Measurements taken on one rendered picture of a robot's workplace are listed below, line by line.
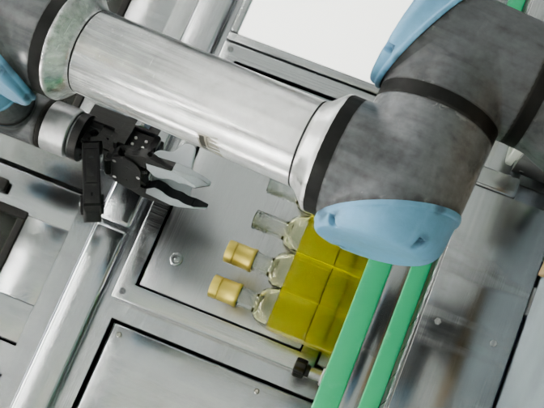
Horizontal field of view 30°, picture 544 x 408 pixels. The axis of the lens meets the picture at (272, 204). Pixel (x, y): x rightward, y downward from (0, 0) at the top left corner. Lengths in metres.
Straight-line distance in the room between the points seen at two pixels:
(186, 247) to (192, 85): 0.72
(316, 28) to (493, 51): 0.84
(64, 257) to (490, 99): 0.93
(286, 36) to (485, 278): 0.60
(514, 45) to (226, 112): 0.26
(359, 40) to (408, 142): 0.86
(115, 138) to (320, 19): 0.45
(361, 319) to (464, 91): 0.50
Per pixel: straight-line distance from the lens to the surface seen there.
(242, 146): 0.92
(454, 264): 1.34
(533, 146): 0.95
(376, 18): 1.75
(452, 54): 0.91
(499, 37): 0.92
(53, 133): 1.47
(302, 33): 1.73
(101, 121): 1.49
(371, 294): 1.34
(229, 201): 1.63
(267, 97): 0.92
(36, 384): 1.63
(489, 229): 1.36
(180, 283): 1.61
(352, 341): 1.33
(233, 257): 1.47
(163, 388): 1.63
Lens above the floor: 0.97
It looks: 6 degrees up
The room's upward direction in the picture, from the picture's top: 69 degrees counter-clockwise
